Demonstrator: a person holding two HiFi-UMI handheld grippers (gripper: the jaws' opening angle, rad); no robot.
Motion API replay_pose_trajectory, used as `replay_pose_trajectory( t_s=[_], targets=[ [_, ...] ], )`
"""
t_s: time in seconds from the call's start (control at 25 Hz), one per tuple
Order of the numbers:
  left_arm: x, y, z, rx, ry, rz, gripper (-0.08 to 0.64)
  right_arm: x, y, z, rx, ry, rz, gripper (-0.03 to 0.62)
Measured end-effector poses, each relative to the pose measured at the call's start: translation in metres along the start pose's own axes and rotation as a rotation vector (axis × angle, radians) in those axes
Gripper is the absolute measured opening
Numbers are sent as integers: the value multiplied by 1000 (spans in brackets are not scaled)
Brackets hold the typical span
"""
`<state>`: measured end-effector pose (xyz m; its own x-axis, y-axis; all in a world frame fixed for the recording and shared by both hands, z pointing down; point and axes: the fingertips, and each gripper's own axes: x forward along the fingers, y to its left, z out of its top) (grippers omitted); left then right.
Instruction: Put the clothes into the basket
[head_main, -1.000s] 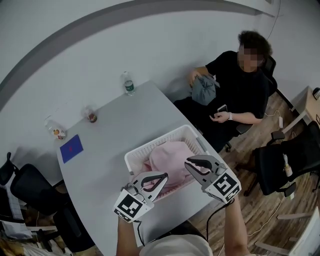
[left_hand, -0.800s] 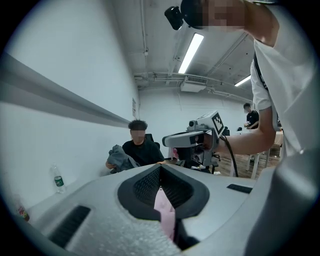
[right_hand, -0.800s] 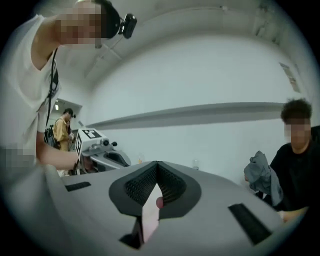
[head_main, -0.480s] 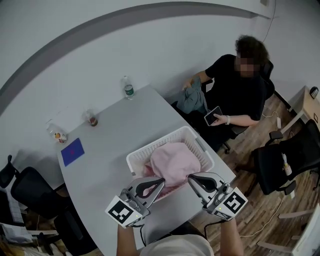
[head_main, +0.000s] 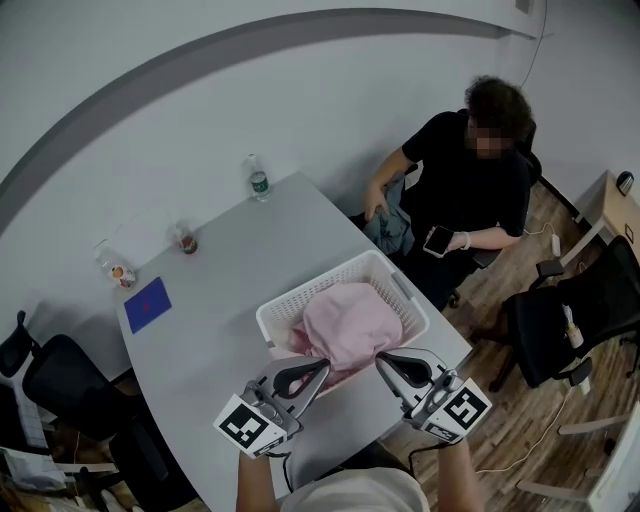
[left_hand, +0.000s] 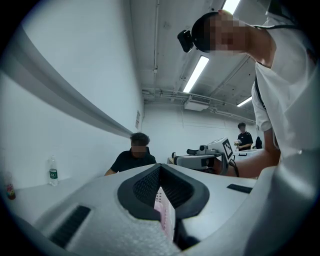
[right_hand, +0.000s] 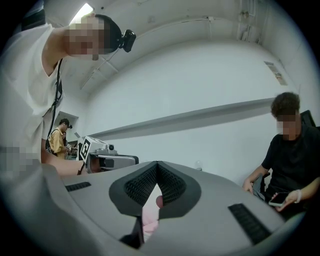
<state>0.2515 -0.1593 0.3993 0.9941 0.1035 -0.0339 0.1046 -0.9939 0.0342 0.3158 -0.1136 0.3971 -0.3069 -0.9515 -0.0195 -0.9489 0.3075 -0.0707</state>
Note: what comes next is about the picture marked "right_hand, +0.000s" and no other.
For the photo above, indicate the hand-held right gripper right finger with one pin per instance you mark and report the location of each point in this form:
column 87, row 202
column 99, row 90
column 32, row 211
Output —
column 212, row 212

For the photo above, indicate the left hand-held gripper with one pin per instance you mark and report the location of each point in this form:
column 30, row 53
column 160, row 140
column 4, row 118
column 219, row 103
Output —
column 86, row 147

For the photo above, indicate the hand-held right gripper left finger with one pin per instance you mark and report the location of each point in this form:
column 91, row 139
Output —
column 100, row 197

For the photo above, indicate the pink clothes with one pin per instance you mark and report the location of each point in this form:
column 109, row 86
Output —
column 150, row 226

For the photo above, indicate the person's left forearm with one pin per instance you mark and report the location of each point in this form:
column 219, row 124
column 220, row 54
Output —
column 65, row 163

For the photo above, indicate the clear plastic bottle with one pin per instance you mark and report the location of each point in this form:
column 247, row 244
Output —
column 198, row 165

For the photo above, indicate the white smartphone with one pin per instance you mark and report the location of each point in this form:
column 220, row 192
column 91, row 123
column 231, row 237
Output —
column 278, row 199

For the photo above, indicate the person's white t-shirt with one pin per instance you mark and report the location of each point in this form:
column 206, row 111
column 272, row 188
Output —
column 22, row 87

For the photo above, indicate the person's head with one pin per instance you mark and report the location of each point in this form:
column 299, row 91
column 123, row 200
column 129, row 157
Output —
column 87, row 37

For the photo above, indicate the black office chair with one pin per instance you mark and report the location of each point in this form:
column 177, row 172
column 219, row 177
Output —
column 308, row 118

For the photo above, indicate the ceiling light panel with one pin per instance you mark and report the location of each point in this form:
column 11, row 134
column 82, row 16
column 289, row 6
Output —
column 81, row 13

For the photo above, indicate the long grey wall ledge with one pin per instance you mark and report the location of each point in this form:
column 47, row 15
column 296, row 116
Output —
column 180, row 116

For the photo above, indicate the black head camera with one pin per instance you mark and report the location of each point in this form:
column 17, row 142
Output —
column 127, row 40

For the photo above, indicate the paper wall notice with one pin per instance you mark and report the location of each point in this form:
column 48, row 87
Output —
column 275, row 72

